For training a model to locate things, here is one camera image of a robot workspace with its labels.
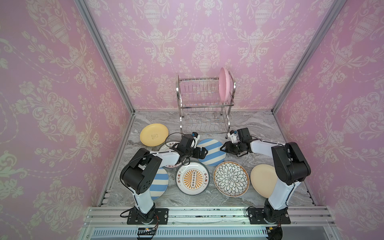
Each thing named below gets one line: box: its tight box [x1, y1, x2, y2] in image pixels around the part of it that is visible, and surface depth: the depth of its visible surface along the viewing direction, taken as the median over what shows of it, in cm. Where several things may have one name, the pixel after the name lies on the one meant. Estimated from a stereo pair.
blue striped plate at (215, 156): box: [197, 138, 227, 167], surface depth 99 cm
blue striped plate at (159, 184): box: [149, 167, 169, 201], surface depth 87 cm
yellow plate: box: [139, 123, 169, 147], surface depth 108 cm
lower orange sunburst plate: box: [176, 161, 210, 196], surface depth 87 cm
